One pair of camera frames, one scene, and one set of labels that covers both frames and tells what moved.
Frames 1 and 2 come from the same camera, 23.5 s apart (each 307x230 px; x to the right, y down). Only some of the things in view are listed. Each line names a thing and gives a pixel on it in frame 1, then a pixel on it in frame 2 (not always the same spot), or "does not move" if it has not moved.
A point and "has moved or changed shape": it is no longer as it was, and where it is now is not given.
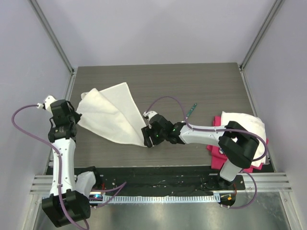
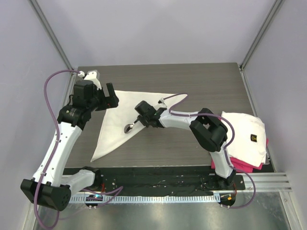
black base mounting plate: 150,180 does not move
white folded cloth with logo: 252,124 does not move
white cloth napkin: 113,111 has moved or changed shape
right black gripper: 147,131 -> 142,120
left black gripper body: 74,117 -> 98,102
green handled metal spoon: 194,106 -> 127,127
